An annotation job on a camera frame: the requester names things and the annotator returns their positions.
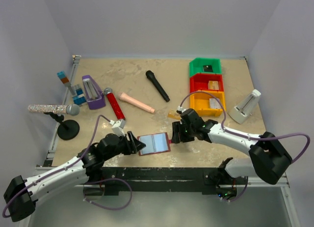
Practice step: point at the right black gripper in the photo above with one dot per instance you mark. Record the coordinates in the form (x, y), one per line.
(177, 126)

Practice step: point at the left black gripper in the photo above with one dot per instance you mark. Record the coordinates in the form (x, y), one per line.
(133, 146)

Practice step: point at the red leather card holder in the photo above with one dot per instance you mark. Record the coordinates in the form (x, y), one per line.
(155, 144)

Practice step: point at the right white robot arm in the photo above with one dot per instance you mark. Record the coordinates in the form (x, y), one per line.
(267, 158)

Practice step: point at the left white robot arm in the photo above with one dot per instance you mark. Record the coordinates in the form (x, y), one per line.
(22, 196)

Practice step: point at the grey card in yellow bin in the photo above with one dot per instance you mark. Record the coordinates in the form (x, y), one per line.
(214, 104)

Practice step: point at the tan card in red bin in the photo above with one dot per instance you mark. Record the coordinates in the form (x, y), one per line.
(213, 85)

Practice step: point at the black card in green bin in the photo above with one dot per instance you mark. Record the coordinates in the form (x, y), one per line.
(207, 68)

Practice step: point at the yellow storage bin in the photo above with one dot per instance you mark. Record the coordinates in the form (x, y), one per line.
(199, 101)

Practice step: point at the red storage bin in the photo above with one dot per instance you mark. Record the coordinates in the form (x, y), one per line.
(200, 81)

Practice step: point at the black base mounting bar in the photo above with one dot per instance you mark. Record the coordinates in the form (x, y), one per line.
(143, 179)

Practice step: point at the white metronome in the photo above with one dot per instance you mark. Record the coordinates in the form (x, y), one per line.
(243, 110)

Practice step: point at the pink microphone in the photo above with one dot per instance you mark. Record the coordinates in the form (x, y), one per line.
(126, 98)

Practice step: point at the green storage bin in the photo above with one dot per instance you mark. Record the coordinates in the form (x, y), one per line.
(196, 66)

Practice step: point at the red microphone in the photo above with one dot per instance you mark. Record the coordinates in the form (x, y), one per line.
(108, 92)

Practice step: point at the purple metronome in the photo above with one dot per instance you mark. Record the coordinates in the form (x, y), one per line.
(94, 95)

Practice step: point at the black microphone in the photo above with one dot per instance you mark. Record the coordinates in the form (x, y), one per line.
(151, 77)

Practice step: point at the black microphone stand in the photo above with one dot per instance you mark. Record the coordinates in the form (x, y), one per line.
(67, 129)

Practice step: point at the glitter silver microphone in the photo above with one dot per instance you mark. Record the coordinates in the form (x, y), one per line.
(72, 109)

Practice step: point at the blue toy brick tower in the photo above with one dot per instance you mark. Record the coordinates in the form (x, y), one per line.
(75, 90)

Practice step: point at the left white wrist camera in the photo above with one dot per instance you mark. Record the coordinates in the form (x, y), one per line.
(118, 127)

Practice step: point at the left aluminium frame rail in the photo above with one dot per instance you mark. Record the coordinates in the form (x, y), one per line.
(52, 148)

